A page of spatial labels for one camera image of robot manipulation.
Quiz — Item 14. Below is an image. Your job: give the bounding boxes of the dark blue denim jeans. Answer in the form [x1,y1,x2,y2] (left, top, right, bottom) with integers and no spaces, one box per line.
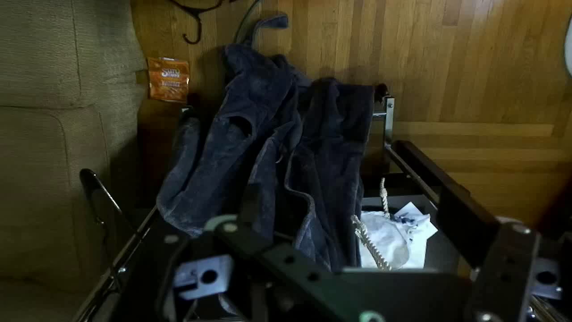
[155,12,375,275]

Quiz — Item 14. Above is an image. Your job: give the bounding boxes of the white crumpled cloth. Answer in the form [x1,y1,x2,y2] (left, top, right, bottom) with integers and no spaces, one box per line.
[355,200,439,272]

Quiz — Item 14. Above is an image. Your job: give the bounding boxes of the orange snack packet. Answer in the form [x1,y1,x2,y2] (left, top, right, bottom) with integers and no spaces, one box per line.
[146,55,192,105]

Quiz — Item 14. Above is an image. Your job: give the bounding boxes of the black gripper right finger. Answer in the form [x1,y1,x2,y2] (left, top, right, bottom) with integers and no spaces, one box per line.
[462,222,566,322]

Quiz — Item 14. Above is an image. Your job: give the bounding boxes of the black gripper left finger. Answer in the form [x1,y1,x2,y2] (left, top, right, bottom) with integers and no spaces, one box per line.
[114,218,371,322]

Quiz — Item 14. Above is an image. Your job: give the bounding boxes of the white round object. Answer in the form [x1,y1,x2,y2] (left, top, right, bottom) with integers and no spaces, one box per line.
[560,16,572,78]

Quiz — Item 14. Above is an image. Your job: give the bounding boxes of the black curved wire hook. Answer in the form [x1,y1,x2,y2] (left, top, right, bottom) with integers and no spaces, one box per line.
[167,0,226,46]

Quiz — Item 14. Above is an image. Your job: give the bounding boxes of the chrome metal bracket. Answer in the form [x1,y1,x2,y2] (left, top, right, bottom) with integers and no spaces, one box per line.
[369,82,398,143]

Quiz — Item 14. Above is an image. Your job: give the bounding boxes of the black metal rack frame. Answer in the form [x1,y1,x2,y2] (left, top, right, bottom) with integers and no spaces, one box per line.
[72,139,507,322]

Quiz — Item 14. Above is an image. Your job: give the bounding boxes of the black curved handle rod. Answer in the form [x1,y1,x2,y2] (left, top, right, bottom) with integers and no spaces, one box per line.
[78,166,139,241]

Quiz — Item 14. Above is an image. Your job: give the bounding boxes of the beige fabric armchair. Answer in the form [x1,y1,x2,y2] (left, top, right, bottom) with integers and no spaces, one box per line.
[0,0,149,300]

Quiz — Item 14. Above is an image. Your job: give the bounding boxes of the beige twisted rope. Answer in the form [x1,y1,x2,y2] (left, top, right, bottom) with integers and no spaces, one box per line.
[348,175,392,272]

